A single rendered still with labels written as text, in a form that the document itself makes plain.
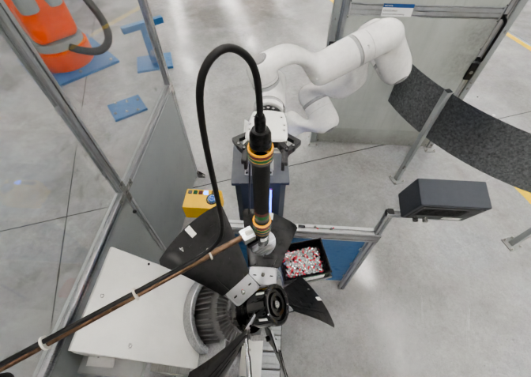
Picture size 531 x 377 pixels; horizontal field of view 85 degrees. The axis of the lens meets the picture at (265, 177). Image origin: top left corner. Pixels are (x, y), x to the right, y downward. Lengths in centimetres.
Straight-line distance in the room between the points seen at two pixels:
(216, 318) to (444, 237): 214
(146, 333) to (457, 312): 208
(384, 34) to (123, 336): 106
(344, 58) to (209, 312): 83
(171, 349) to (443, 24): 244
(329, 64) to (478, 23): 190
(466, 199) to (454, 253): 146
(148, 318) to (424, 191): 104
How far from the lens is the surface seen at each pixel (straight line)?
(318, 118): 131
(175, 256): 85
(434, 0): 246
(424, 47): 261
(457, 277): 267
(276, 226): 112
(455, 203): 130
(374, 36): 90
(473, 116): 235
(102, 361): 140
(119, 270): 97
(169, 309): 104
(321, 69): 83
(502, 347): 265
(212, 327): 102
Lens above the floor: 215
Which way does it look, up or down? 53 degrees down
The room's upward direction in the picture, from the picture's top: straight up
